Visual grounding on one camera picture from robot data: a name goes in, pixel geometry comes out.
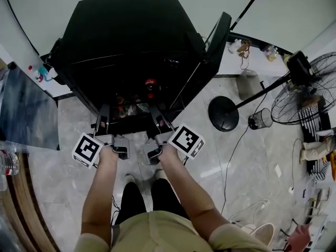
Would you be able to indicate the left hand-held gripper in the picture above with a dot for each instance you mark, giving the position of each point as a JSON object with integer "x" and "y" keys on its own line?
{"x": 86, "y": 149}

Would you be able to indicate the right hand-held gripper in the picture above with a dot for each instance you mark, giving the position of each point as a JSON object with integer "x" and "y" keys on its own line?
{"x": 186, "y": 140}

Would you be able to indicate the person's right forearm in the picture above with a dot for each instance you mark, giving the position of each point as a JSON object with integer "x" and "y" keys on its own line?
{"x": 189, "y": 190}

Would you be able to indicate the person's left forearm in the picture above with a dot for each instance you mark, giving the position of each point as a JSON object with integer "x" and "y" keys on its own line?
{"x": 99, "y": 193}

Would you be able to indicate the black mini fridge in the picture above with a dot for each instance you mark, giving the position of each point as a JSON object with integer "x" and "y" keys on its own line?
{"x": 126, "y": 35}

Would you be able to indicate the person's right hand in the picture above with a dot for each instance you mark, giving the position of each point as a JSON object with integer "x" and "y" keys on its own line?
{"x": 161, "y": 122}

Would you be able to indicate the person's left hand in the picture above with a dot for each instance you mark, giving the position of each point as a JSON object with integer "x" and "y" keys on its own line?
{"x": 102, "y": 124}

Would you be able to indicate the bottle with yellow white label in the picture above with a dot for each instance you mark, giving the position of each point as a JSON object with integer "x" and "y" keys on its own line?
{"x": 122, "y": 111}

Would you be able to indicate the clear bottle with red label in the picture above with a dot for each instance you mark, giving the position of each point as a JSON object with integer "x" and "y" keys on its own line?
{"x": 134, "y": 109}

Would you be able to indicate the cola bottle with red label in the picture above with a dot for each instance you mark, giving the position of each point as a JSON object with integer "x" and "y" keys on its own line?
{"x": 149, "y": 83}

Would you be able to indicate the person's right white shoe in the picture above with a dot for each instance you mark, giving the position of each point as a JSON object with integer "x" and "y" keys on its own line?
{"x": 160, "y": 173}

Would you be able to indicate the person's white shoe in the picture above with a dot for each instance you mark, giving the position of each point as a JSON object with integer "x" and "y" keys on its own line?
{"x": 130, "y": 178}
{"x": 160, "y": 173}

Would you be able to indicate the white cup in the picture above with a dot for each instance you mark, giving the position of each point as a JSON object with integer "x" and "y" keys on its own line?
{"x": 53, "y": 73}

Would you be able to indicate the large black floor fan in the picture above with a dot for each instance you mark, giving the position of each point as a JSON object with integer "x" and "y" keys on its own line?
{"x": 223, "y": 114}

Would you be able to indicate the teal plastic item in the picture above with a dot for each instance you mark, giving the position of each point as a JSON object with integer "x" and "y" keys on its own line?
{"x": 43, "y": 73}

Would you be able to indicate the black side holder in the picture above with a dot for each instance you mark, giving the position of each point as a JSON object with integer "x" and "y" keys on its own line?
{"x": 53, "y": 59}

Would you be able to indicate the person's left white shoe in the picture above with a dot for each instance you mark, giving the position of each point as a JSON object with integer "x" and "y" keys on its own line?
{"x": 130, "y": 178}

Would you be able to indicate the blue marbled cabinet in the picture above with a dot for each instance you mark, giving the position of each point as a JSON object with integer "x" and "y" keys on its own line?
{"x": 26, "y": 109}

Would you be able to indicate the small bottle with red cap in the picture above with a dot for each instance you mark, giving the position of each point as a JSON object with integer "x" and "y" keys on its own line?
{"x": 30, "y": 68}

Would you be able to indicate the person's black trousers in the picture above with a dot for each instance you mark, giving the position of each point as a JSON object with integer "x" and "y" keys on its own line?
{"x": 134, "y": 201}

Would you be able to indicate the grey plastic container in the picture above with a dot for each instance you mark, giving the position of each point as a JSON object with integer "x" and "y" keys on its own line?
{"x": 249, "y": 84}

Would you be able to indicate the black mesh wastebasket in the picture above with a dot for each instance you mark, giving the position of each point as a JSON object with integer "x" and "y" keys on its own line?
{"x": 260, "y": 119}

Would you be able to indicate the group of clear water bottles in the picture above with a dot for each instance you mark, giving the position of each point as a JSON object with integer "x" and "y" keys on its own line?
{"x": 9, "y": 163}

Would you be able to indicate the person's cream knit shirt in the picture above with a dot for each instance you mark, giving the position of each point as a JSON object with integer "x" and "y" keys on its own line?
{"x": 162, "y": 235}

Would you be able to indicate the curved wooden platform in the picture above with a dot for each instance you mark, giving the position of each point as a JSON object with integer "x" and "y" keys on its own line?
{"x": 23, "y": 214}

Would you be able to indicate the black slanted pole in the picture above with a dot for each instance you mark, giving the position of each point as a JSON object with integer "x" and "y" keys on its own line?
{"x": 248, "y": 6}

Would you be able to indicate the cream round stool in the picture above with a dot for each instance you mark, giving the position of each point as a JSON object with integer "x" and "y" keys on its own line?
{"x": 260, "y": 236}

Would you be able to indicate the black white striped rug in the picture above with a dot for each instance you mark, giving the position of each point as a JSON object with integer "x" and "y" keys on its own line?
{"x": 319, "y": 169}

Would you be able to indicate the pink cloth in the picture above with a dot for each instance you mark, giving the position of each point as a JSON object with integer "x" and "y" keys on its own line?
{"x": 300, "y": 235}

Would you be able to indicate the grey gripper camera box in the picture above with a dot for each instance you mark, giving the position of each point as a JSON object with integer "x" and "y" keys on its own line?
{"x": 152, "y": 152}
{"x": 121, "y": 148}

